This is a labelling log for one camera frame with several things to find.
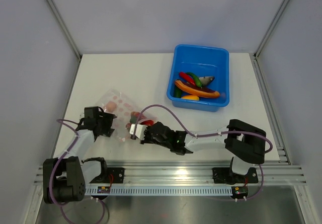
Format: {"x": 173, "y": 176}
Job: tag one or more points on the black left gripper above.
{"x": 108, "y": 119}

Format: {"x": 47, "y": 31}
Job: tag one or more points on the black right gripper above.
{"x": 146, "y": 140}

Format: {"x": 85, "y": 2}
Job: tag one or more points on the red toy grape bunch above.
{"x": 143, "y": 120}

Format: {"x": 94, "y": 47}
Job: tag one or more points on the clear zip top bag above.
{"x": 124, "y": 107}

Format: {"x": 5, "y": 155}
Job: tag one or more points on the orange toy fruit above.
{"x": 191, "y": 97}

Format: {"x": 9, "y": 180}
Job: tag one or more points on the orange toy croissant bread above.
{"x": 194, "y": 90}

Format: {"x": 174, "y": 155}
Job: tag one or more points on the red toy chili pepper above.
{"x": 187, "y": 78}

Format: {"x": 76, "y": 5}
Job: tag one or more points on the green toy chili pepper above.
{"x": 194, "y": 79}

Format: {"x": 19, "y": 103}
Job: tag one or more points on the grey toy fish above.
{"x": 205, "y": 81}

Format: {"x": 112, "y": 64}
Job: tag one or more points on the blue plastic bin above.
{"x": 202, "y": 61}

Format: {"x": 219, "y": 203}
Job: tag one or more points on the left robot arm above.
{"x": 66, "y": 176}

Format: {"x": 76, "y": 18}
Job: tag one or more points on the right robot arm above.
{"x": 245, "y": 142}

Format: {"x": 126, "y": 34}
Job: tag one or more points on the small peach toy ball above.
{"x": 111, "y": 106}

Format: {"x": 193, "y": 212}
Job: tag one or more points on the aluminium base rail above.
{"x": 200, "y": 173}

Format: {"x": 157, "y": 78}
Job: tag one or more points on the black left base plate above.
{"x": 116, "y": 175}

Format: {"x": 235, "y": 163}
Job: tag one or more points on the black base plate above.
{"x": 116, "y": 175}
{"x": 224, "y": 175}

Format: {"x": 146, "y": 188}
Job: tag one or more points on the white slotted cable duct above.
{"x": 159, "y": 191}

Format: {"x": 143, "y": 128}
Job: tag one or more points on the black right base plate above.
{"x": 224, "y": 175}

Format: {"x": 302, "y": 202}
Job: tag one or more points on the aluminium frame post left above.
{"x": 63, "y": 27}

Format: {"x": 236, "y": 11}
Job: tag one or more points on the aluminium frame post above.
{"x": 63, "y": 27}
{"x": 269, "y": 32}

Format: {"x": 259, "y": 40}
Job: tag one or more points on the aluminium frame post right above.
{"x": 269, "y": 32}

